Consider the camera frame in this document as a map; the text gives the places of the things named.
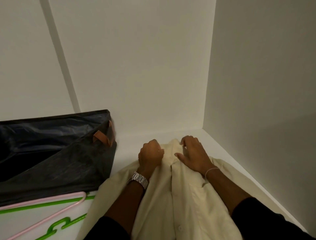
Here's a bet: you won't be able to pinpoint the black sleeve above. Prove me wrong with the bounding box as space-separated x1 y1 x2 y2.
231 197 315 240
84 216 132 240

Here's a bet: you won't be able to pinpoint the person's right forearm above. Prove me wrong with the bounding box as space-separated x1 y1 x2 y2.
205 168 252 215

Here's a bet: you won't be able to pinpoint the person's left forearm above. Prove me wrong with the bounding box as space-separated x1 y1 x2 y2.
103 171 148 234

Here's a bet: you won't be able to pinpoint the silver chain bracelet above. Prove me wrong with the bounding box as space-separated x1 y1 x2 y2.
205 167 220 179

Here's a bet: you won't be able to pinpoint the silver metal wristwatch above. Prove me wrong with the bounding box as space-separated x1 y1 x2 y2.
127 172 149 190

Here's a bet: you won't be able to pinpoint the dark fabric storage bag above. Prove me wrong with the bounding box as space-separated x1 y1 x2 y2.
0 109 118 208

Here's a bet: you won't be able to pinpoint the person's right hand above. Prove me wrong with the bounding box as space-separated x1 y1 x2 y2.
174 135 216 174

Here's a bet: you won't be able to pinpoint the person's left hand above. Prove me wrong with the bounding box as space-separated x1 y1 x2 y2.
138 139 165 178

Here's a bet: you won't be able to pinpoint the black right sleeve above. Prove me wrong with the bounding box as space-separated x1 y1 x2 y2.
231 197 315 240

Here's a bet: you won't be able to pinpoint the cream button-up shirt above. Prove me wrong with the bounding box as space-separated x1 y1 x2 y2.
78 138 266 240

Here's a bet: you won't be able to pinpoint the green plastic clothes hanger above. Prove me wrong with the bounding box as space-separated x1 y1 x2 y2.
0 195 96 240

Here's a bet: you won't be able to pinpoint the pink plastic clothes hanger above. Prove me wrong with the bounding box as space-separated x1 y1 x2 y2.
0 192 87 240

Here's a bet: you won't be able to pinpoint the black left sleeve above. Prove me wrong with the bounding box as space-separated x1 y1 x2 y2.
84 216 132 240

